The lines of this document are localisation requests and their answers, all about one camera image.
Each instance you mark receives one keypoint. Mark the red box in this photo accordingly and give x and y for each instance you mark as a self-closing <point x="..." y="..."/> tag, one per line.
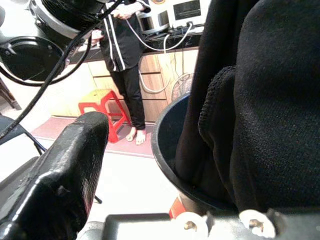
<point x="177" y="207"/>

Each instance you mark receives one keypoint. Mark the black plastic bucket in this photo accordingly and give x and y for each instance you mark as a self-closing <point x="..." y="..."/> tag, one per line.
<point x="165" y="130"/>

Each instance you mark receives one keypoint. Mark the white microwave oven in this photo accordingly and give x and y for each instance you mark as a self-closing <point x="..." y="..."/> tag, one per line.
<point x="186" y="10"/>

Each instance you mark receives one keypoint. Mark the red plastic stool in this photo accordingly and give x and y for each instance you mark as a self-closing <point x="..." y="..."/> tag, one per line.
<point x="110" y="100"/>

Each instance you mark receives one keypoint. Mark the black folding chair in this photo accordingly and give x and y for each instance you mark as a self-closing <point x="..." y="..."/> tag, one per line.
<point x="10" y="127"/>

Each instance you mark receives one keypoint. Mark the red floor mat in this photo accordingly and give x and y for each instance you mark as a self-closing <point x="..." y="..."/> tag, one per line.
<point x="55" y="128"/>

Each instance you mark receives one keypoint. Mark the wooden drawer cabinet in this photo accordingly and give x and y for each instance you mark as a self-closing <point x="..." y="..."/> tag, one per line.
<point x="152" y="72"/>

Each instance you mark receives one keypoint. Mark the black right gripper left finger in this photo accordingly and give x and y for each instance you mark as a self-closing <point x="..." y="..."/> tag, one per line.
<point x="62" y="170"/>

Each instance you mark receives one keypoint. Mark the silver rice cooker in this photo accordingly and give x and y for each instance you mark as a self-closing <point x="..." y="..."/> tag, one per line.
<point x="153" y="21"/>

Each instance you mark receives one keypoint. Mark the black power strip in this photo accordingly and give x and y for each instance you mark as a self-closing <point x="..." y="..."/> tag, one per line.
<point x="181" y="28"/>

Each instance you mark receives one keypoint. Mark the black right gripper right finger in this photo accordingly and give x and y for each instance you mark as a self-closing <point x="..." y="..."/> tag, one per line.
<point x="280" y="105"/>

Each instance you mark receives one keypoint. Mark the white electric fan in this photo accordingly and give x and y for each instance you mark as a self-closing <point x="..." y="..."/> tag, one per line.
<point x="181" y="86"/>

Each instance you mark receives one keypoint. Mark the black knit garment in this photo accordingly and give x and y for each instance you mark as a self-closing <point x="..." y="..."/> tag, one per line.
<point x="212" y="105"/>

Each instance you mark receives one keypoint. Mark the person in black clothes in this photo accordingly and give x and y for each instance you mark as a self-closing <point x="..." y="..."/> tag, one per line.
<point x="125" y="50"/>

